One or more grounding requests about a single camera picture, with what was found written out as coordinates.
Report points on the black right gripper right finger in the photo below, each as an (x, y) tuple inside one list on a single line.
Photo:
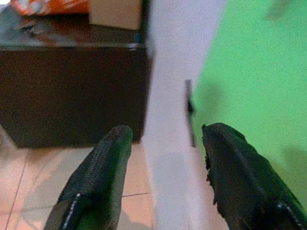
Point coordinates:
[(244, 177)]

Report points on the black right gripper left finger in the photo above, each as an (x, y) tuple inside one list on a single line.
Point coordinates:
[(96, 182)]

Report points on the dark brown wooden cabinet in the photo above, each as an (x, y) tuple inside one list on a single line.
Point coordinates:
[(72, 91)]

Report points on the beige cardboard box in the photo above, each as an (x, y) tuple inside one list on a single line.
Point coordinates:
[(115, 13)]

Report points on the orange patterned bag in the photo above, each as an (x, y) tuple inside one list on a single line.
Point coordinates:
[(51, 6)]

